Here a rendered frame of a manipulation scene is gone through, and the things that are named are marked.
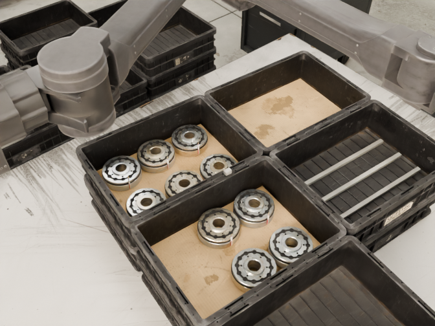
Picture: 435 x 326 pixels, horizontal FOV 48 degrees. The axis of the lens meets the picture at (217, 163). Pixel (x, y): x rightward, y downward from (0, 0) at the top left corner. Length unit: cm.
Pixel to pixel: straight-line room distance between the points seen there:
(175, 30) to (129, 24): 187
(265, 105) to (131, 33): 93
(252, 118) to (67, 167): 59
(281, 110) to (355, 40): 87
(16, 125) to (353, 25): 45
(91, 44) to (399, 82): 39
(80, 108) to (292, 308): 71
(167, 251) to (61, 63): 70
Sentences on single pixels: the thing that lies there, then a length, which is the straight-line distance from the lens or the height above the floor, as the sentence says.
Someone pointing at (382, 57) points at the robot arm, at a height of 146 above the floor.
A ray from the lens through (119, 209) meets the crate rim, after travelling 117.
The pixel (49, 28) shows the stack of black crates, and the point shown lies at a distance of 271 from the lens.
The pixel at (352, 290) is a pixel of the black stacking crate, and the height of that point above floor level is 83.
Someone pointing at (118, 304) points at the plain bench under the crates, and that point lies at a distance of 130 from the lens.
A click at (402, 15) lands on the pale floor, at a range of 393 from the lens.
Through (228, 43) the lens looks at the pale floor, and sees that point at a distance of 338.
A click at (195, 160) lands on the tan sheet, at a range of 139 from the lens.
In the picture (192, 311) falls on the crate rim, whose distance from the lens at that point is 101.
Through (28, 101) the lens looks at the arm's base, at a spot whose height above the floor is 147.
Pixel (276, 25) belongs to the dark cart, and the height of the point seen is 40.
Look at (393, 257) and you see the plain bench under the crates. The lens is 143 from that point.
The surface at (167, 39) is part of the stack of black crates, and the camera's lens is 251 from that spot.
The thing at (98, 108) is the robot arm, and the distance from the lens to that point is 62.
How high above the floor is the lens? 183
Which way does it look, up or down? 47 degrees down
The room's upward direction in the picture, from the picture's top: 1 degrees clockwise
